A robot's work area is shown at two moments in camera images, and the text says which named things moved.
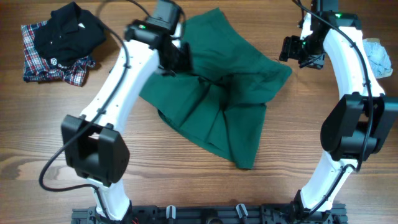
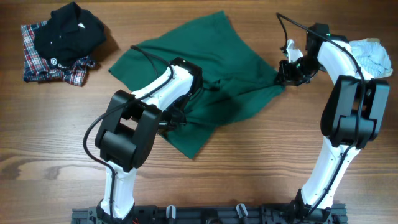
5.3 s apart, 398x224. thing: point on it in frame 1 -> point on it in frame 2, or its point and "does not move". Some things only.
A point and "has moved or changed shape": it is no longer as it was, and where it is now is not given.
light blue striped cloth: x=379 y=58 does not move
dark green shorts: x=221 y=99 has moved or changed shape
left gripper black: x=186 y=65 -> x=166 y=125
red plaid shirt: x=37 y=68 does not move
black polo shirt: x=70 y=34 does not move
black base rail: x=220 y=214 does not move
